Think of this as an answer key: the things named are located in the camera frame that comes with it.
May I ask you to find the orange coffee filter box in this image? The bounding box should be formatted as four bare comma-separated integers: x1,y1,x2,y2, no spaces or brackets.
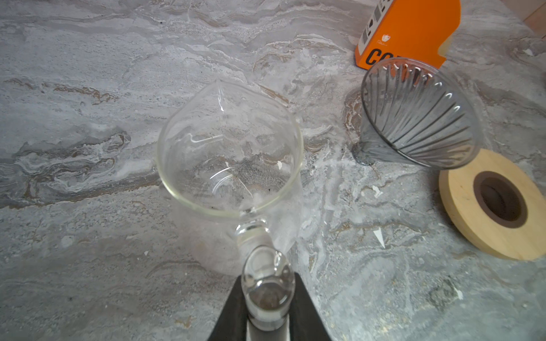
355,0,462,70

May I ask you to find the ribbed glass dripper cone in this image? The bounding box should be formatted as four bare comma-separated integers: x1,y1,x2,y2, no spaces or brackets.
352,58,483,170

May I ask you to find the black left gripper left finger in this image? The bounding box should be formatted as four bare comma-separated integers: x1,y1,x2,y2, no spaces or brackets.
208,276,248,341

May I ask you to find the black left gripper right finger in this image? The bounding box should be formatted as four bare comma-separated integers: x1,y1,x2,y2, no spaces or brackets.
289,272,332,341

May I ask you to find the clear glass carafe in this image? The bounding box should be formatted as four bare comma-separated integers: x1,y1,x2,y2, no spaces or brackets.
156,80,304,330

